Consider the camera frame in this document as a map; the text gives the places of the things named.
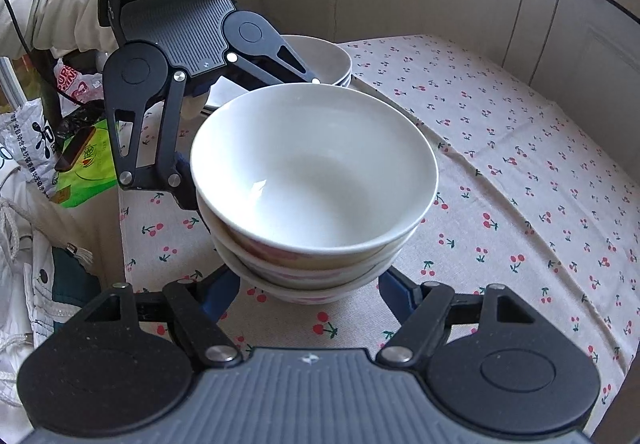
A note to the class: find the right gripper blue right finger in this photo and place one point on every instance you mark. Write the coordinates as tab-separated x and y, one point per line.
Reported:
398	293

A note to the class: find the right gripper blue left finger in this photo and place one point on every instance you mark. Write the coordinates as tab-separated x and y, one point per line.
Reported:
219	291

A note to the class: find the white floral bowl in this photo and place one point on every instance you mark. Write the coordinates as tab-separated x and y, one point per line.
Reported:
301	291

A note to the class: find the white fruit plate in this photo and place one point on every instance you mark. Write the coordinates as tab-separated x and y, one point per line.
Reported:
328	61

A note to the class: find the white sleeved forearm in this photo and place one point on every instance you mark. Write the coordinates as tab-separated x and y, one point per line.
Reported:
64	25

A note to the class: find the white kitchen cabinets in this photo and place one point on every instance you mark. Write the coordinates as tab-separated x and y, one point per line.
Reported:
582	54

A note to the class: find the cherry print tablecloth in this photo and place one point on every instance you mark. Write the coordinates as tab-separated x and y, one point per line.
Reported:
525	198

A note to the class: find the green plastic bag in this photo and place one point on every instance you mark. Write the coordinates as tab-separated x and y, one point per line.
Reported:
86	167

